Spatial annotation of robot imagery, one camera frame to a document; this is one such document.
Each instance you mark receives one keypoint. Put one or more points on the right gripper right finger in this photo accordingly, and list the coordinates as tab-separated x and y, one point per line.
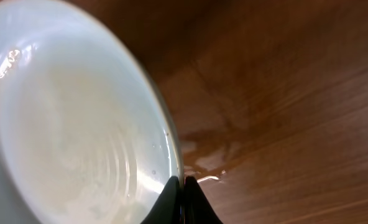
197	209

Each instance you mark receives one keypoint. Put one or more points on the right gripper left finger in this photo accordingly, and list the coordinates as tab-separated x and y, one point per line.
167	208

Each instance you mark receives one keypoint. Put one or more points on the white plate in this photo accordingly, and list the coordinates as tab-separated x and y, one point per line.
84	134

